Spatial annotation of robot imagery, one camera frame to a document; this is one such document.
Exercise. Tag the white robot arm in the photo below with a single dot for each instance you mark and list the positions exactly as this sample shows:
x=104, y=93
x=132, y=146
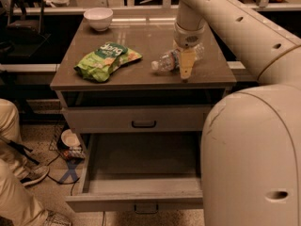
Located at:
x=251, y=139

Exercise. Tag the clear plastic water bottle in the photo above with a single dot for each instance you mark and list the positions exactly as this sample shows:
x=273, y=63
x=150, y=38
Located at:
x=170, y=60

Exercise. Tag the black chair in background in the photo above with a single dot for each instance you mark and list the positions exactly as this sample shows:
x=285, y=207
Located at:
x=26, y=30

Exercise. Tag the person's leg in khaki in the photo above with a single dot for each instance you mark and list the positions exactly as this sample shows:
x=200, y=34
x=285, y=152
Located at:
x=16, y=203

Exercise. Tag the blue tape cross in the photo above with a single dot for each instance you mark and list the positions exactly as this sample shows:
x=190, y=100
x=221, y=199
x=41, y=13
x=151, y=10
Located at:
x=71, y=171

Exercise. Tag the green chip bag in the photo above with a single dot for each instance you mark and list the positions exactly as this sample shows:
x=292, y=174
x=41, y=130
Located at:
x=98, y=65

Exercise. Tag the grey drawer cabinet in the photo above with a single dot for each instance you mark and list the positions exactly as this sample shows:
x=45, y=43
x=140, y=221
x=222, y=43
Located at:
x=150, y=33

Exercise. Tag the open bottom drawer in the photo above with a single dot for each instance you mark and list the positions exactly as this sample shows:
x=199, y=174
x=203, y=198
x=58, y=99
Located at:
x=141, y=172

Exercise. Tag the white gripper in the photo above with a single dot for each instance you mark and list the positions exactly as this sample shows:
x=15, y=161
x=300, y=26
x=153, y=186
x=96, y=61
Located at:
x=188, y=38

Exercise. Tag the closed upper drawer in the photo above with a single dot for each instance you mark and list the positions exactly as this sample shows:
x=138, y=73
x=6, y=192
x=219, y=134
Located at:
x=129, y=119

